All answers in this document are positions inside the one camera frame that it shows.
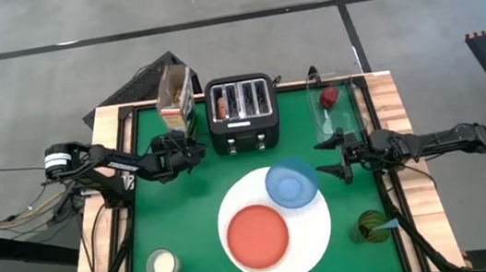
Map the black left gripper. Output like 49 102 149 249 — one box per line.
148 129 211 184

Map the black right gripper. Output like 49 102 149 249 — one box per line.
310 124 375 189

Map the panda puffs cereal box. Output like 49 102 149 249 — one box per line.
150 62 201 141

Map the brown toast slice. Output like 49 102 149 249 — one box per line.
215 95 229 120

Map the red apple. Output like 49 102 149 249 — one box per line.
317 85 341 110

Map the clear plastic container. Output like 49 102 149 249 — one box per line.
303 65 368 145

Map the light blue bowl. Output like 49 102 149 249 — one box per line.
262 153 322 213

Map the black four-slot toaster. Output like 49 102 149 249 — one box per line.
202 70 285 159

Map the green table mat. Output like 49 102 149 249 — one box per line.
105 77 406 272

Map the tinted ribbed drinking glass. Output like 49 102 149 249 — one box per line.
349 207 395 248

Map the light blue triangular piece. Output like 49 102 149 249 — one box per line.
372 217 402 232

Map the orange plate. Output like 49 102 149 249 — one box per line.
222 200 294 272

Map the glass of milk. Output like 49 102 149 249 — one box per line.
142 245 183 272

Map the yellow cable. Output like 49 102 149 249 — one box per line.
0 189 71 228

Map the black thin cable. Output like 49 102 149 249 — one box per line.
0 159 46 176

